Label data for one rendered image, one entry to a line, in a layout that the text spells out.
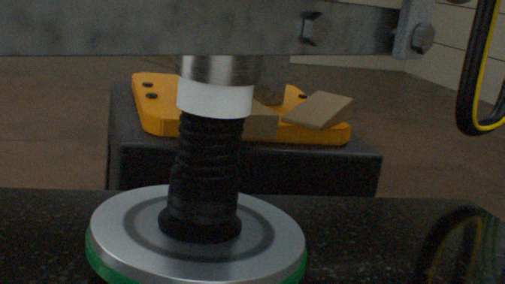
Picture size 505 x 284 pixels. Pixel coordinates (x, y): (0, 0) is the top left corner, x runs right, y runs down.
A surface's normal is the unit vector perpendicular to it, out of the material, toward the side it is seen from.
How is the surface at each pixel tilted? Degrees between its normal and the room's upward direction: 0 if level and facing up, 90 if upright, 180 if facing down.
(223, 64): 90
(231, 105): 90
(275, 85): 90
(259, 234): 0
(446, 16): 90
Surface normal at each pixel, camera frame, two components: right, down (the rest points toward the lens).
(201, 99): -0.29, 0.25
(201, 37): 0.70, 0.29
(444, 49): -0.93, -0.01
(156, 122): -0.50, 0.19
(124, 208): 0.13, -0.95
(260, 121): 0.38, 0.32
